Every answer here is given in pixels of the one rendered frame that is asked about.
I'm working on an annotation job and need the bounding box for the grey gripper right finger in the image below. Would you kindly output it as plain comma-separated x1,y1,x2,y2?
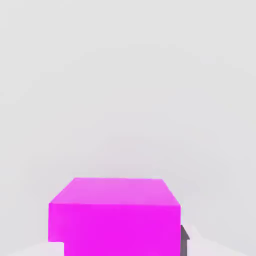
180,224,226,256

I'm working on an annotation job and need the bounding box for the small magenta cube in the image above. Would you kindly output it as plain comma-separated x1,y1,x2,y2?
47,177,182,256

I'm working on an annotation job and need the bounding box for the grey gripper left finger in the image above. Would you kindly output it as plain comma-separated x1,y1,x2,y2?
13,241,65,256

